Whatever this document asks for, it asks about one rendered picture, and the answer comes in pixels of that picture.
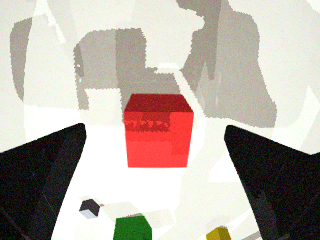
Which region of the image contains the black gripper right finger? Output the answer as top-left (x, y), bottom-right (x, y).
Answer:
top-left (224, 125), bottom-right (320, 240)

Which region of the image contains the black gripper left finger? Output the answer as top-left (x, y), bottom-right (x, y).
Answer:
top-left (0, 124), bottom-right (87, 240)

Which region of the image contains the red block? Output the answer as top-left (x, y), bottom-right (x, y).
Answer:
top-left (124, 93), bottom-right (195, 168)

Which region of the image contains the small yellow block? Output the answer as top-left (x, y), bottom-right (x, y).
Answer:
top-left (205, 227), bottom-right (231, 240)

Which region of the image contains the green block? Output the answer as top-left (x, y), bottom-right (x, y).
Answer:
top-left (112, 216), bottom-right (152, 240)

